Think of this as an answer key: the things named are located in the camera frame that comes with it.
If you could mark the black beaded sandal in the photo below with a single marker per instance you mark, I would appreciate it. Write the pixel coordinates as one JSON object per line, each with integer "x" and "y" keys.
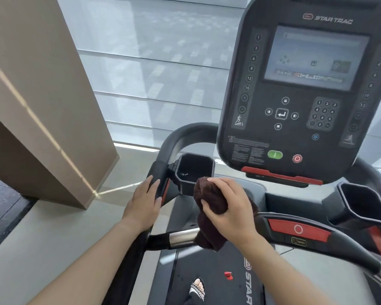
{"x": 197, "y": 292}

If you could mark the person's right hand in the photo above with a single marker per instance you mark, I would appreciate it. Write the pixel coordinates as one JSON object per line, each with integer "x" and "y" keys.
{"x": 238, "y": 219}

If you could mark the beige square pillar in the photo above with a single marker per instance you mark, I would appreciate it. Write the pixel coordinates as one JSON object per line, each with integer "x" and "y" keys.
{"x": 35, "y": 92}

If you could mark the person's left forearm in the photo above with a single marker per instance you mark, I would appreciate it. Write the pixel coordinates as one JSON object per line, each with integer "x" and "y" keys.
{"x": 89, "y": 270}

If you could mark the red safety clip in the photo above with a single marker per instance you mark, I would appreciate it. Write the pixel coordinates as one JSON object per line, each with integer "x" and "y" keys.
{"x": 228, "y": 275}

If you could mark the dark brown cleaning cloth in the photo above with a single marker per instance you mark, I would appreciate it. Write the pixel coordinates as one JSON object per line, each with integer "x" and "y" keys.
{"x": 209, "y": 231}

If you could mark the black treadmill handrail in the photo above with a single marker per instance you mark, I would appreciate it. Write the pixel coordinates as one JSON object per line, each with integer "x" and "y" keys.
{"x": 184, "y": 136}

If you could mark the person's left foot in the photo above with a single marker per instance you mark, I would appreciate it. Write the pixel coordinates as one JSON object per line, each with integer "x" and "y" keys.
{"x": 197, "y": 284}

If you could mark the black cup holder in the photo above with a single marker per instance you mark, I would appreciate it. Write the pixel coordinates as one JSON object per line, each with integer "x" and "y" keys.
{"x": 358, "y": 203}
{"x": 193, "y": 168}

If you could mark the black treadmill console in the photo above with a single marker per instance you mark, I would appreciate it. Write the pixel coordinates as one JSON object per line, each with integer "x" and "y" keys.
{"x": 304, "y": 123}

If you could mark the person's left hand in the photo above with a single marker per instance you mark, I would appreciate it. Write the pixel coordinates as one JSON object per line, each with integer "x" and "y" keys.
{"x": 143, "y": 209}

